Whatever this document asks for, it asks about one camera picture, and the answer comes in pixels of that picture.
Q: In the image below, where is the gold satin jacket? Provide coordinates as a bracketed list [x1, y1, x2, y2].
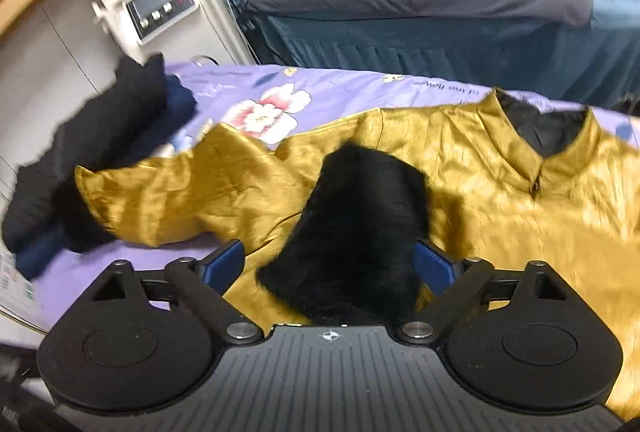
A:
[75, 90, 639, 418]

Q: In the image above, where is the dark folded clothes pile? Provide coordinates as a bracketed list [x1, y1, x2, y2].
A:
[1, 54, 196, 280]

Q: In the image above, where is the purple floral bed sheet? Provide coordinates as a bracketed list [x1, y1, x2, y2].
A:
[29, 62, 640, 332]

